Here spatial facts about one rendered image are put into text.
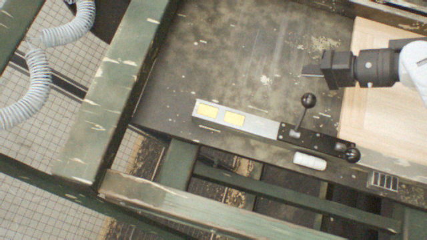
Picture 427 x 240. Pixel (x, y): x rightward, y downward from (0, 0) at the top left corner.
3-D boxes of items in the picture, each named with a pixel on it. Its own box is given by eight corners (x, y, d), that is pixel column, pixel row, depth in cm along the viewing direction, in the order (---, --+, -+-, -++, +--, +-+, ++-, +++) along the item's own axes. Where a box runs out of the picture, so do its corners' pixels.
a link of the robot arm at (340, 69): (317, 72, 84) (373, 70, 77) (323, 38, 87) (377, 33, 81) (329, 102, 93) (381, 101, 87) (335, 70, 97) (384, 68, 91)
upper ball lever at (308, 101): (299, 144, 94) (319, 100, 86) (285, 139, 94) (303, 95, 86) (299, 135, 97) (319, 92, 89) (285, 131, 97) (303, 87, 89)
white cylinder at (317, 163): (291, 164, 97) (321, 173, 97) (295, 161, 94) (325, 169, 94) (294, 153, 98) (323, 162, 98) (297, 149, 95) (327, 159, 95)
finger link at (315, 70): (303, 66, 94) (327, 65, 91) (301, 77, 93) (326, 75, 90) (301, 62, 93) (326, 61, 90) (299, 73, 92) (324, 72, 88)
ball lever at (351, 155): (343, 155, 96) (360, 167, 82) (329, 151, 96) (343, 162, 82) (348, 141, 95) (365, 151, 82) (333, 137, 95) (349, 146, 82)
